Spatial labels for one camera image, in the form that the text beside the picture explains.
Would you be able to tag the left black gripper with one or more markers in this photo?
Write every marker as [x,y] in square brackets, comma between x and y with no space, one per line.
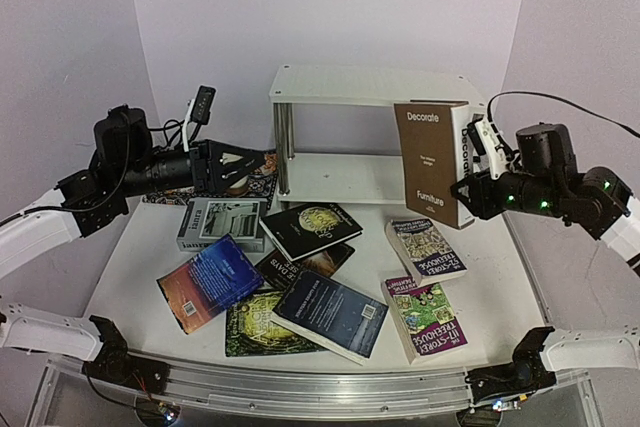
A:
[217,180]

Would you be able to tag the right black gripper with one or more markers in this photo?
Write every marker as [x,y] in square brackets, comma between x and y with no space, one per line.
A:
[478,195]

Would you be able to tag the Decorate Furniture large book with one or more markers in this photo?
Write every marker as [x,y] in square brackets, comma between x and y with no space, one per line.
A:
[436,154]

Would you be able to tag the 52-Storey Treehouse book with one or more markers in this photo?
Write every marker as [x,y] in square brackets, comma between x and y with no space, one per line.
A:
[425,254]

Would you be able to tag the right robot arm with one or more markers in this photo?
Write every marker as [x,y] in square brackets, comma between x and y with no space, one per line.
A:
[541,178]

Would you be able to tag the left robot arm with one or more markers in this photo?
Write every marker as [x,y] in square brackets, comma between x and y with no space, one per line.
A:
[125,164]

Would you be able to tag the patterned placemat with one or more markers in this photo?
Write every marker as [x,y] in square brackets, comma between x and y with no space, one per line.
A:
[261,184]

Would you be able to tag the grey ianra book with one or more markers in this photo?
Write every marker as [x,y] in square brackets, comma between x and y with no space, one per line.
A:
[207,220]

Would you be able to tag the white two-tier shelf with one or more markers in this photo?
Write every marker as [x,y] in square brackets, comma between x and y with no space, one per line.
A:
[348,178]

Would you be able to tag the black gold-circle book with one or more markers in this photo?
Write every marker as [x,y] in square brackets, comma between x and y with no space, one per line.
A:
[307,229]

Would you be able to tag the blue orange paperback book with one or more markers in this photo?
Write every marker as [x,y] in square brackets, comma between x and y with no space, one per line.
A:
[209,283]

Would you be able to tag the dark Days book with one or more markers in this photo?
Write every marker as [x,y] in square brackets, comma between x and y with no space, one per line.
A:
[279,273]

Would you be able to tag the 117-Storey Treehouse book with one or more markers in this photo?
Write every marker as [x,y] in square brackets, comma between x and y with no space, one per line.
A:
[424,318]

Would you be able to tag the green Alice book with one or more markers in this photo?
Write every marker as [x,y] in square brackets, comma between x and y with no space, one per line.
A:
[250,331]

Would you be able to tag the dark blue barcode book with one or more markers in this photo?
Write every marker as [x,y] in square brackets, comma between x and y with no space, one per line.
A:
[331,315]

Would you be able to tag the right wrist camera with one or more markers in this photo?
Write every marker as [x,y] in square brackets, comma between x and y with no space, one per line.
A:
[491,153]

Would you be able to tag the aluminium front rail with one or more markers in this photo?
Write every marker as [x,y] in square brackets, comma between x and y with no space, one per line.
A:
[297,395]

